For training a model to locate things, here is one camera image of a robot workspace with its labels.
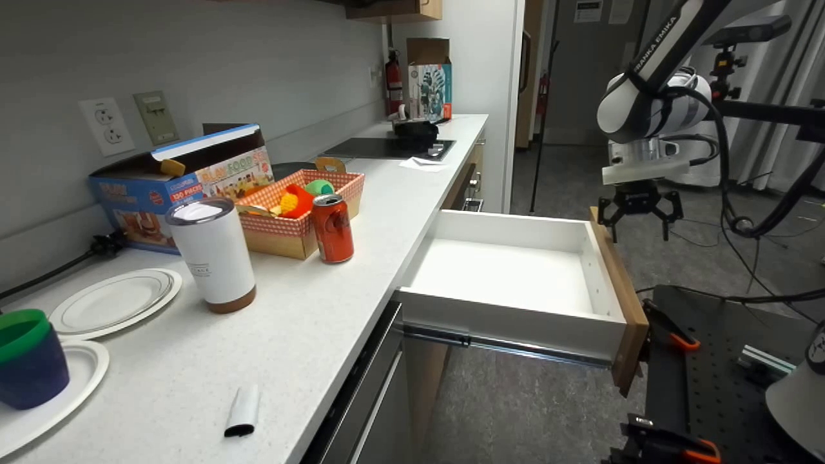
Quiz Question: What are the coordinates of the black induction cooktop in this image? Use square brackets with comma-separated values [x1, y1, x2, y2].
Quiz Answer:
[324, 139, 453, 162]

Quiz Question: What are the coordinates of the black pan on cooktop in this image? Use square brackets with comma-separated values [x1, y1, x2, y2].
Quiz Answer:
[391, 122, 437, 147]

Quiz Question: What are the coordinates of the checkered toy food basket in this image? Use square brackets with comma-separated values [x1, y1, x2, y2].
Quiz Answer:
[237, 171, 364, 257]

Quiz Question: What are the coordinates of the colourful toy box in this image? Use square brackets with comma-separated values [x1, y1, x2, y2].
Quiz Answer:
[87, 123, 273, 253]

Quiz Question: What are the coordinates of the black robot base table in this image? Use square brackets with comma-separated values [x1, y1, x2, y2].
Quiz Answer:
[600, 287, 817, 464]

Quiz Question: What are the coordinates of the white paper plate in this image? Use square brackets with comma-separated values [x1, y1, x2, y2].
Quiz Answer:
[50, 269, 182, 340]
[0, 339, 114, 462]

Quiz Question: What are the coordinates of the white top drawer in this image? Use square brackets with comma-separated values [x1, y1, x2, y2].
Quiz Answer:
[397, 208, 649, 394]

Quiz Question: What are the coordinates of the white wall outlet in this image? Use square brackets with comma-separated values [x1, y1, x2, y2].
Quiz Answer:
[79, 98, 133, 154]

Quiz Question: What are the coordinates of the white tumbler with brown base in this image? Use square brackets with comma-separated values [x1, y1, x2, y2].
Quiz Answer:
[166, 199, 254, 314]

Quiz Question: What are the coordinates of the cardboard box on counter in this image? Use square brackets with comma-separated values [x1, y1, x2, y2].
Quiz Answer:
[407, 38, 453, 122]

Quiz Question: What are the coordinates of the red soda can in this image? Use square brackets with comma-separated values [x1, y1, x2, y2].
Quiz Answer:
[312, 194, 353, 264]

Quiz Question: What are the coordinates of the small white marker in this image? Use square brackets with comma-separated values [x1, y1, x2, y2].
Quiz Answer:
[223, 385, 261, 438]

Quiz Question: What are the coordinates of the grey wall switch plate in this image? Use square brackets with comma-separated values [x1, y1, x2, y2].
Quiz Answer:
[133, 90, 178, 144]

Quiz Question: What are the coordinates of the blue cup with green lid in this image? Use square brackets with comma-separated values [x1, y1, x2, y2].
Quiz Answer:
[0, 310, 70, 409]

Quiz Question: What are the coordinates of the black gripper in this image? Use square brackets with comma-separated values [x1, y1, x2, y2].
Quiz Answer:
[597, 181, 683, 243]

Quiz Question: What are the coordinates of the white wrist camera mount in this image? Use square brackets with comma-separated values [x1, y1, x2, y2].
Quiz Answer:
[600, 139, 688, 185]

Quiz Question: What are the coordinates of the orange handled clamp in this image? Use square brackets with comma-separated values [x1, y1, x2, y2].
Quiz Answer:
[643, 305, 700, 353]
[620, 416, 722, 464]

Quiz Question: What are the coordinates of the red fire extinguisher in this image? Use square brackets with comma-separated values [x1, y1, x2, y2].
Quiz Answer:
[383, 49, 404, 116]

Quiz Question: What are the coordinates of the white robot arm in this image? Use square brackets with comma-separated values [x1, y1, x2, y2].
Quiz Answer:
[594, 0, 728, 235]

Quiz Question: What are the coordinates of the black dishwasher front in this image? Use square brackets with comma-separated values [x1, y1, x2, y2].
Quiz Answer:
[298, 302, 401, 464]

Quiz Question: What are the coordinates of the wooden upper cabinet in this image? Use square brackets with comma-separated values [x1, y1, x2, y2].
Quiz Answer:
[346, 0, 444, 21]

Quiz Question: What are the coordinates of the black round hot plate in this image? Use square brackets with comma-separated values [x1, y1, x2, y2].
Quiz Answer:
[271, 162, 316, 181]

